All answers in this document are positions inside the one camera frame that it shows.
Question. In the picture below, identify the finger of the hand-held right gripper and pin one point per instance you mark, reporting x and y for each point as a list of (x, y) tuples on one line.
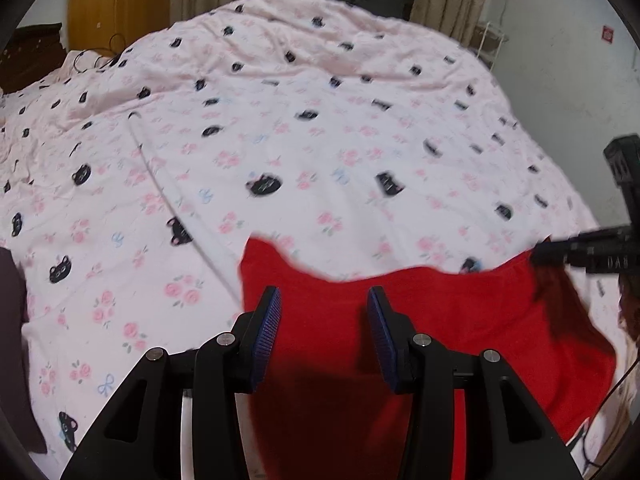
[(547, 254)]

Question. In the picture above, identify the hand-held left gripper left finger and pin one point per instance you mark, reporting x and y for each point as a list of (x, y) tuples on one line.
[(265, 330)]

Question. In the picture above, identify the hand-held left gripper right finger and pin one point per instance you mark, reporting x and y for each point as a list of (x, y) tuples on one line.
[(382, 335)]

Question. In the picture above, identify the red basketball jersey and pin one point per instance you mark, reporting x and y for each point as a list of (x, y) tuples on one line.
[(475, 310)]

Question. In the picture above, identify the white shelf rack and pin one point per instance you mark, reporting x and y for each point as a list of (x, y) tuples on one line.
[(492, 42)]

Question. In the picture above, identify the pink cat-print blanket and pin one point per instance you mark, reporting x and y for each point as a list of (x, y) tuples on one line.
[(250, 110)]

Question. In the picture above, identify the dark grey folded cloth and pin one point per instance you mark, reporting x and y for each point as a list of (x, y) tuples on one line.
[(15, 350)]

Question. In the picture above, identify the orange wooden wardrobe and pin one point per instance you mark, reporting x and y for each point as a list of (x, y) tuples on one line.
[(120, 0)]

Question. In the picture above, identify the dark wooden headboard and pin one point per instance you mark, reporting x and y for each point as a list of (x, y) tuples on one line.
[(30, 55)]

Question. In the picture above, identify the red wall sign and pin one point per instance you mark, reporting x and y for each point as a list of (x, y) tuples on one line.
[(607, 34)]

